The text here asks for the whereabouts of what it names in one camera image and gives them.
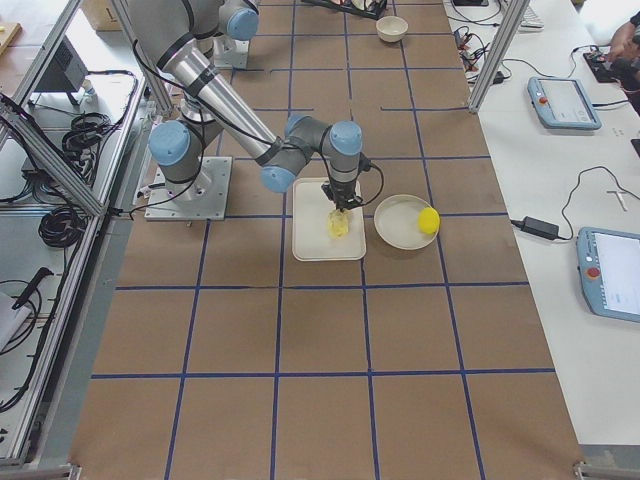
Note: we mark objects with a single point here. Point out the black dish rack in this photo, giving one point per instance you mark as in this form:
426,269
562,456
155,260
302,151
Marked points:
369,9

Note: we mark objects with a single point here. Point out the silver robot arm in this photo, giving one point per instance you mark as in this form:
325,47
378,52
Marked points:
171,33
220,24

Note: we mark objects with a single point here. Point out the white keyboard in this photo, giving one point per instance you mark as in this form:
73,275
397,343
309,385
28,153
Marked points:
531,22

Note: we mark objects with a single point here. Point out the yellow toy lemon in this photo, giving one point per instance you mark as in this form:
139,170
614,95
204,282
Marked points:
428,221

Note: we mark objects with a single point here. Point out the person hand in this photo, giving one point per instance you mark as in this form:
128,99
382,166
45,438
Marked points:
625,50

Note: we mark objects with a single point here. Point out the black device on table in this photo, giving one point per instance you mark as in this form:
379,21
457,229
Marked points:
603,70

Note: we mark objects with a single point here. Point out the cream bowl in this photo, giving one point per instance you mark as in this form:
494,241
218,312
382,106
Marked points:
391,29

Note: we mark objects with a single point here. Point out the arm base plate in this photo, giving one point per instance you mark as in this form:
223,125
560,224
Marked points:
230,53
206,198

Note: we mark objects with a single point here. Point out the grey control box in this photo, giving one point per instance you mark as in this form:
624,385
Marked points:
65,72

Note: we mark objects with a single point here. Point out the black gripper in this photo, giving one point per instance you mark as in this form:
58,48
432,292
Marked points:
342,195

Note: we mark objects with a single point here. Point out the yellow toy bread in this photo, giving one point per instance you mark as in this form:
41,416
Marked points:
338,222

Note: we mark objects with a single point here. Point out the aluminium frame rail left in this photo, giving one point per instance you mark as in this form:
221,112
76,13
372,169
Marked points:
41,150

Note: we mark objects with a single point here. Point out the near teach pendant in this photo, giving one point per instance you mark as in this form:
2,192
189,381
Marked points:
608,266

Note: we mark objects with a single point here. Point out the white rectangular tray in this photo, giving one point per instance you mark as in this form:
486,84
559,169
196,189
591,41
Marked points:
319,231

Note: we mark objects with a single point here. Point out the aluminium frame post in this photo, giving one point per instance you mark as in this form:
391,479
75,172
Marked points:
498,48

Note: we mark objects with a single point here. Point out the far teach pendant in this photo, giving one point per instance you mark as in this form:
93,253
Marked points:
562,104

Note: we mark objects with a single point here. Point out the white round plate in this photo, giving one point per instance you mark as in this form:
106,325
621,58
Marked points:
395,220

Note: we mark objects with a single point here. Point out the black power adapter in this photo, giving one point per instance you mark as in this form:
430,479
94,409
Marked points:
540,228

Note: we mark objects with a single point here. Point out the teach pendant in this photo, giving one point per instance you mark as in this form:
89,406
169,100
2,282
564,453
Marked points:
562,104
608,266

